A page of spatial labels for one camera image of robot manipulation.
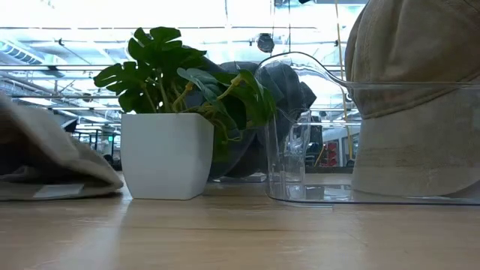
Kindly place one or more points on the grey baseball cap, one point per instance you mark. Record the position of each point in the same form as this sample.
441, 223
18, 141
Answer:
232, 67

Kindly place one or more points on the black background monitor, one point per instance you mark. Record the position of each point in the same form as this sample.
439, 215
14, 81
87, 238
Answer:
72, 125

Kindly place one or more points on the green plant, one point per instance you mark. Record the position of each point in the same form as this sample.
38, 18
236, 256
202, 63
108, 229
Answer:
165, 157

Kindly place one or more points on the small clear plastic bin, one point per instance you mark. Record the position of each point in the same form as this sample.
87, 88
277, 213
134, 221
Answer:
240, 179

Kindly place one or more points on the black round ceiling device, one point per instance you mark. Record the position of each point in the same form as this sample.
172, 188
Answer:
265, 43

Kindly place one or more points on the large clear plastic bin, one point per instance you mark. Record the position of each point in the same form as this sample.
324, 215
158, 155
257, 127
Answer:
285, 157

